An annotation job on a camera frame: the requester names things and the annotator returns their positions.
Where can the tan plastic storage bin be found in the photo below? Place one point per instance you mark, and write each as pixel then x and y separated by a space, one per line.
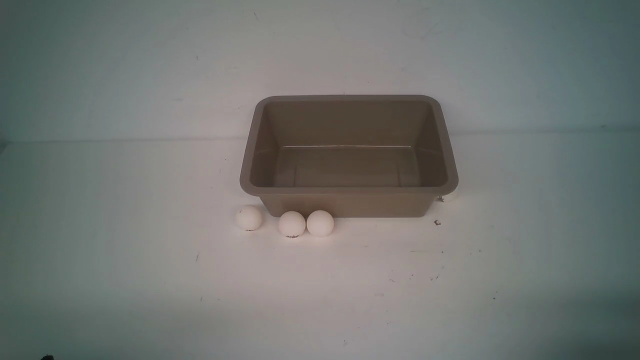
pixel 354 156

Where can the white ping-pong ball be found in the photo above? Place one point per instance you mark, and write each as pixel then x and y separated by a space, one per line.
pixel 291 224
pixel 320 223
pixel 249 218

